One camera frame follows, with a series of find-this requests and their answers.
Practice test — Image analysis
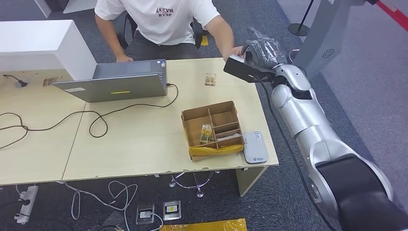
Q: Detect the yellow plastic bag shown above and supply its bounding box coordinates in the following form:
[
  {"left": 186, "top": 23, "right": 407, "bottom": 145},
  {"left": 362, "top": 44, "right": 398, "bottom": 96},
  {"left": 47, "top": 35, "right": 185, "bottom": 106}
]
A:
[{"left": 159, "top": 218, "right": 248, "bottom": 231}]

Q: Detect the chrome chair base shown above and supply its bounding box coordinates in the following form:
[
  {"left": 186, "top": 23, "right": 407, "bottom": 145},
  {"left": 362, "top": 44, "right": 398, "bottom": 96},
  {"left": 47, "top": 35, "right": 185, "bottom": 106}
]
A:
[{"left": 169, "top": 170, "right": 221, "bottom": 199}]

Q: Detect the short black plug cable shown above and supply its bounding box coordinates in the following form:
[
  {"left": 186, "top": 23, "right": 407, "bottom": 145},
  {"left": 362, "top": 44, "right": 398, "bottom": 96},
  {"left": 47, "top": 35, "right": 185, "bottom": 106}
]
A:
[{"left": 3, "top": 75, "right": 29, "bottom": 88}]

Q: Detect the person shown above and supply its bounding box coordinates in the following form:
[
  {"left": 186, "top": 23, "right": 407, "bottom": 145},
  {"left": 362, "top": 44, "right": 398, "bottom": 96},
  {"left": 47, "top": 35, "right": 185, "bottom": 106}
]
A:
[{"left": 94, "top": 0, "right": 244, "bottom": 63}]

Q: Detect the red barrier belt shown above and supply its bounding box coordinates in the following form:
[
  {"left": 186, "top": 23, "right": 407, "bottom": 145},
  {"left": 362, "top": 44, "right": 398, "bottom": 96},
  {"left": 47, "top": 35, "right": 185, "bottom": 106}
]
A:
[{"left": 374, "top": 0, "right": 408, "bottom": 33}]

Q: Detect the grey card reader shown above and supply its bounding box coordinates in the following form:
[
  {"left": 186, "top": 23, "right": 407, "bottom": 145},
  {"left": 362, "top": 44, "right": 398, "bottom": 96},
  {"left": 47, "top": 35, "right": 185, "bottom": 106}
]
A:
[{"left": 242, "top": 131, "right": 269, "bottom": 164}]

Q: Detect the grey kiosk stand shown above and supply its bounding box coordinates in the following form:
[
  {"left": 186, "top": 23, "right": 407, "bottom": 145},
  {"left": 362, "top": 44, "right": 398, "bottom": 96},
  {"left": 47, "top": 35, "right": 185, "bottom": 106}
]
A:
[{"left": 292, "top": 0, "right": 377, "bottom": 82}]

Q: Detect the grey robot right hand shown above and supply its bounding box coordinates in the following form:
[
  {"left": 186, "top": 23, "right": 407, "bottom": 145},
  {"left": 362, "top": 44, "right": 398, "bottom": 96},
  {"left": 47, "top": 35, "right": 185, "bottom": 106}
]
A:
[{"left": 241, "top": 27, "right": 289, "bottom": 71}]

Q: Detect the brown wooden organiser box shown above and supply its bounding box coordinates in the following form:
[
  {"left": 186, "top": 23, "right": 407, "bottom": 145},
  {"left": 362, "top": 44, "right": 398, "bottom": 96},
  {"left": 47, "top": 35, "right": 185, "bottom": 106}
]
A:
[{"left": 181, "top": 101, "right": 244, "bottom": 161}]

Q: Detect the yellow plastic strip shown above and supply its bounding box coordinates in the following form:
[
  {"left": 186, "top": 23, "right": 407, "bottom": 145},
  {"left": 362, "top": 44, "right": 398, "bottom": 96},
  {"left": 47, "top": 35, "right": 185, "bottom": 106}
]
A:
[{"left": 188, "top": 144, "right": 244, "bottom": 157}]

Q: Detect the white power strip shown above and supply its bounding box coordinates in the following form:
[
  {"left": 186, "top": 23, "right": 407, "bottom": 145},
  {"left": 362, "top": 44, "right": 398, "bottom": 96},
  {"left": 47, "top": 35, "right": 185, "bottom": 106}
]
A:
[{"left": 13, "top": 186, "right": 39, "bottom": 226}]

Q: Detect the black office chair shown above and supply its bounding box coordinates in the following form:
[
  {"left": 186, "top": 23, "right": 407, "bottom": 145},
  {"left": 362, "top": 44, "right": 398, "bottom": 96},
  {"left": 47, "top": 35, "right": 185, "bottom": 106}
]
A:
[{"left": 122, "top": 13, "right": 209, "bottom": 49}]

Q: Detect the beige desk leg panel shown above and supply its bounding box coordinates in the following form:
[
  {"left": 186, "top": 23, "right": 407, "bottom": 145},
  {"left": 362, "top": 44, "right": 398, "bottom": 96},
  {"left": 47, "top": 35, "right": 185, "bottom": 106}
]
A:
[{"left": 235, "top": 166, "right": 268, "bottom": 197}]

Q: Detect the black laptop power cable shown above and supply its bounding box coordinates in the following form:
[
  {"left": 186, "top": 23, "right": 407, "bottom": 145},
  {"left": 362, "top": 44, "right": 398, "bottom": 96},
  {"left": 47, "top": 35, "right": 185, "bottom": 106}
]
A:
[{"left": 0, "top": 83, "right": 179, "bottom": 151}]

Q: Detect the person's left hand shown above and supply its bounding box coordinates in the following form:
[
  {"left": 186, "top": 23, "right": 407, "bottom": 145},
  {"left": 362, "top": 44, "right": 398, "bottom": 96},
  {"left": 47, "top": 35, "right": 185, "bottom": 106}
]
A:
[{"left": 223, "top": 45, "right": 244, "bottom": 62}]

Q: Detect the white floor cable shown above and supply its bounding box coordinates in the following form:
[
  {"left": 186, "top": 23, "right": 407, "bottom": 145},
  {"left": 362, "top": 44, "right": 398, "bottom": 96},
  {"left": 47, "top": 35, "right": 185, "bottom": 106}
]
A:
[{"left": 55, "top": 181, "right": 164, "bottom": 231}]

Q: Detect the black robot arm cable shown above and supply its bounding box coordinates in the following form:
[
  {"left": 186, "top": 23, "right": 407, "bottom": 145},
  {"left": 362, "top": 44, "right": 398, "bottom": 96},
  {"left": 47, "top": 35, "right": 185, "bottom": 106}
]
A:
[{"left": 252, "top": 75, "right": 337, "bottom": 231}]

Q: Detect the floor socket with white plug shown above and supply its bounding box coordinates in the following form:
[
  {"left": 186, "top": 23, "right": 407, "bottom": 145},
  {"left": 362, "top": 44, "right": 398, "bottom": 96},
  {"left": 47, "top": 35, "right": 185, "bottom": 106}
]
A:
[{"left": 136, "top": 205, "right": 155, "bottom": 226}]

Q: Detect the grey laptop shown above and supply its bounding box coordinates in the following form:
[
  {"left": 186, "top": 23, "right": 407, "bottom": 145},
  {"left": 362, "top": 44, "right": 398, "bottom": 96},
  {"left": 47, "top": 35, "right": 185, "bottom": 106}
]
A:
[{"left": 51, "top": 59, "right": 167, "bottom": 103}]

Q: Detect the black stanchion post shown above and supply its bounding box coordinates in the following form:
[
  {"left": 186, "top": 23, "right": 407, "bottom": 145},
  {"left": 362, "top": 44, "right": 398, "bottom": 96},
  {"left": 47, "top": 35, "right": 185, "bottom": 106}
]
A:
[{"left": 287, "top": 0, "right": 315, "bottom": 37}]

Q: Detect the floor socket with yellow label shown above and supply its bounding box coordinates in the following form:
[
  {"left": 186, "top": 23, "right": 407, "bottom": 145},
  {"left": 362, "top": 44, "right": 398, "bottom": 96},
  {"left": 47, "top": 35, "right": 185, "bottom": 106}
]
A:
[{"left": 163, "top": 200, "right": 182, "bottom": 221}]

